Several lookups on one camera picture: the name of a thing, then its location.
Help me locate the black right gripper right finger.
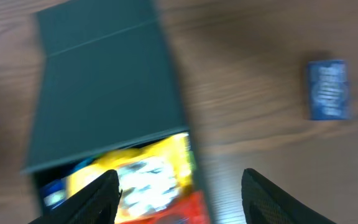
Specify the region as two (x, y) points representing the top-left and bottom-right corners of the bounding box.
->
(241, 168), (334, 224)

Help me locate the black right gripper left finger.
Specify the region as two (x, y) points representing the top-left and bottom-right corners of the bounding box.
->
(29, 170), (122, 224)

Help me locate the blue Oreo cookie pack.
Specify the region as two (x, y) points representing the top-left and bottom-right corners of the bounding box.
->
(40, 157), (96, 209)

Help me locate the yellow Hershey's Kisses bag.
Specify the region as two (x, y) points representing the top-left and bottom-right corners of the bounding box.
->
(67, 133), (192, 223)

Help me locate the red snack bag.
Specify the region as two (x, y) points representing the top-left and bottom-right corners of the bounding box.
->
(123, 190), (211, 224)

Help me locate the black gift box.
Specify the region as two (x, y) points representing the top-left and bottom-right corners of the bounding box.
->
(24, 0), (210, 217)

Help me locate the blue Eclipse mint box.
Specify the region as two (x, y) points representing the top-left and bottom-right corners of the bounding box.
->
(306, 60), (350, 121)

